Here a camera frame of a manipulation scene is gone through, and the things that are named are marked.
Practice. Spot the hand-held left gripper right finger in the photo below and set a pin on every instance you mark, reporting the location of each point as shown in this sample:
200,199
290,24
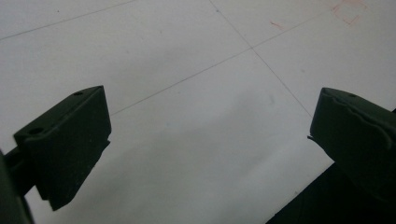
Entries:
355,137

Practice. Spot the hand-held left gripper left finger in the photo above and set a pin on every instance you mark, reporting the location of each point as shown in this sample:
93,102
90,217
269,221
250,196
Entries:
71,140

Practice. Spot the white table cover sheet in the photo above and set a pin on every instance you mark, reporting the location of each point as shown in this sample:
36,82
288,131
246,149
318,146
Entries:
199,130

